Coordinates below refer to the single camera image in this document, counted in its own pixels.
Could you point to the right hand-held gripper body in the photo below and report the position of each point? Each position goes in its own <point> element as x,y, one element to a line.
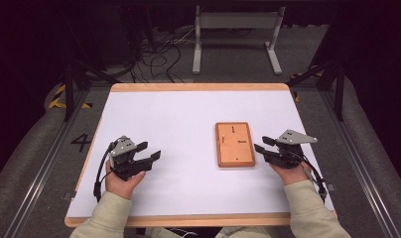
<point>293,137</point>

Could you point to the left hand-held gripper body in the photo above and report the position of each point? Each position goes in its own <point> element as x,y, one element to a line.
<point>122,148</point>

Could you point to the wooden photo frame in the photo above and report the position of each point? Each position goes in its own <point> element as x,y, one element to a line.
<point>236,152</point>

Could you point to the person's right hand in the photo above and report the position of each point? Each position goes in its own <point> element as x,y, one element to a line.
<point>293,176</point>

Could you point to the person's left hand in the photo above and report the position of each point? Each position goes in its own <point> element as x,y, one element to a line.
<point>120,188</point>

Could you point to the yellow black hazard tape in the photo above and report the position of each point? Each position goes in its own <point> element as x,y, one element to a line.
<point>297,96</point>
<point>304,75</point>
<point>56,103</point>

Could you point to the black metal stand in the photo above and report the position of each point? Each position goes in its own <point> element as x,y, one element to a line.
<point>68,92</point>
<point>339,95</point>

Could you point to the grey metal stand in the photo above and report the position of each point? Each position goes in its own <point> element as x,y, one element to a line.
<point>236,20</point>

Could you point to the small metal table bracket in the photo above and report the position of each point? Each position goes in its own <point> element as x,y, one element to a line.
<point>331,187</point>
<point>69,196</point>

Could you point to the metal floor rail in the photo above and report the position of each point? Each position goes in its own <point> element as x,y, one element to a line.
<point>368,178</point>
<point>39,177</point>

